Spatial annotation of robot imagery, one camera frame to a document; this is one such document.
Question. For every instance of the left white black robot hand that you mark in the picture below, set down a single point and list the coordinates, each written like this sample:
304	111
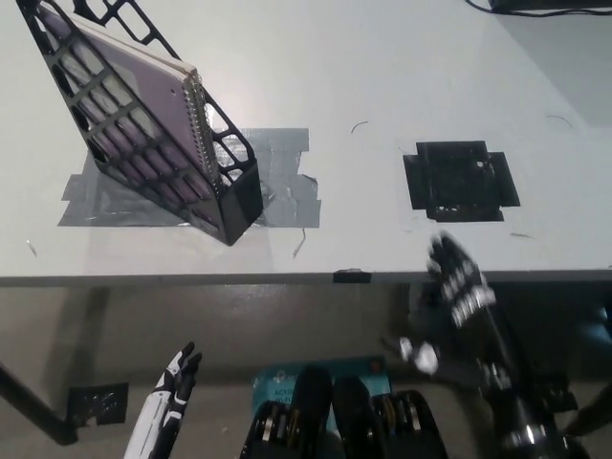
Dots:
165	401

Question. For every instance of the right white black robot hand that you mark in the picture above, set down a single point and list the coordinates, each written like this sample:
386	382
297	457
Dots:
461	287

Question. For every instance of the purple spiral notebook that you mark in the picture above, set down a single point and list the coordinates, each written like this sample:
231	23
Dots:
143	81

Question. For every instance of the black mesh file shelf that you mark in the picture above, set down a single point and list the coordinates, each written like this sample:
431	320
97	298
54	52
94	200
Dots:
239	201

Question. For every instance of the black floor tape patch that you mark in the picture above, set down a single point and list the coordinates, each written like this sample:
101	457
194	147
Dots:
98	404
557	392

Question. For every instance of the large square black tape patch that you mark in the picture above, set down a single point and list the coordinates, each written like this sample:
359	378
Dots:
459	181

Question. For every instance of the small black tape strip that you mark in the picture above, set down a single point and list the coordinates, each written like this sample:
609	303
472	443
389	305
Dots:
353	276

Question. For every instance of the teal label box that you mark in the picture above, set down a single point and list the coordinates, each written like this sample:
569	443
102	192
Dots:
282	382

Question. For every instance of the black table leg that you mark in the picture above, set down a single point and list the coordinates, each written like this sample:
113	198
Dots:
593	413
38	406

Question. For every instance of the grey tape patch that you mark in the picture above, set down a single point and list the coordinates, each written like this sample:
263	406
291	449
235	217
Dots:
287	158

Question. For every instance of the black flat device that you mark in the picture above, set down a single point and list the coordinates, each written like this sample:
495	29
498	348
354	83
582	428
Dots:
550	4

